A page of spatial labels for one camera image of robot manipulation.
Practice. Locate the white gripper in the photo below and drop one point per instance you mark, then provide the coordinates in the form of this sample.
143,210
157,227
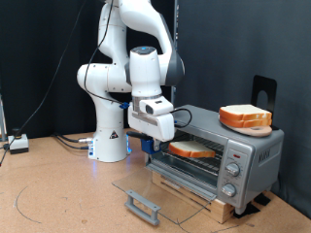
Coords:
155,126

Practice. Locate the white bread slice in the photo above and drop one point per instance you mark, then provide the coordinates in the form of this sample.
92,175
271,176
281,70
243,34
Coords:
239,123
191,149
243,111

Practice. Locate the silver oven knob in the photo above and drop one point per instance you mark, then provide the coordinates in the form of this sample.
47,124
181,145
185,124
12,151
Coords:
229,190
233,169

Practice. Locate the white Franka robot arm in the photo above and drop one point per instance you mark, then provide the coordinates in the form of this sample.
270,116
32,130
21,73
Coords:
107,129

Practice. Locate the silver toaster oven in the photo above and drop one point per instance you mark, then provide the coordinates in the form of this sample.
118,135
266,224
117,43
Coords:
259,155

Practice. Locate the wooden block base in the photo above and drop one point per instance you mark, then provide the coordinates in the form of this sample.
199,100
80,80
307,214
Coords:
220,212

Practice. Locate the black foam pad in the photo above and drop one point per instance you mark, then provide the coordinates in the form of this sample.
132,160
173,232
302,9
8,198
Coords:
263,200
249,210

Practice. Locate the black metal bookend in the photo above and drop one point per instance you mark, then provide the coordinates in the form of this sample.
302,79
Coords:
256,82

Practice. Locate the vertical aluminium pole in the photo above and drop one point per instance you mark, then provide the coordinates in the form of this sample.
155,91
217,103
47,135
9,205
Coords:
176,19

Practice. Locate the grey emergency stop box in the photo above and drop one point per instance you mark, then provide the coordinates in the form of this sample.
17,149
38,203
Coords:
18,144

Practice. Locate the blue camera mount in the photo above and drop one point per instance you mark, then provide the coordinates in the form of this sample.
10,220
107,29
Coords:
176,123

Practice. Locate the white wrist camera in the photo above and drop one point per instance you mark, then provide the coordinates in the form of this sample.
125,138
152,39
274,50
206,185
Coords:
157,106

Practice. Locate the metal frame leg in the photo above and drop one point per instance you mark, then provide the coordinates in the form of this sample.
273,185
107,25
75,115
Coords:
2,123

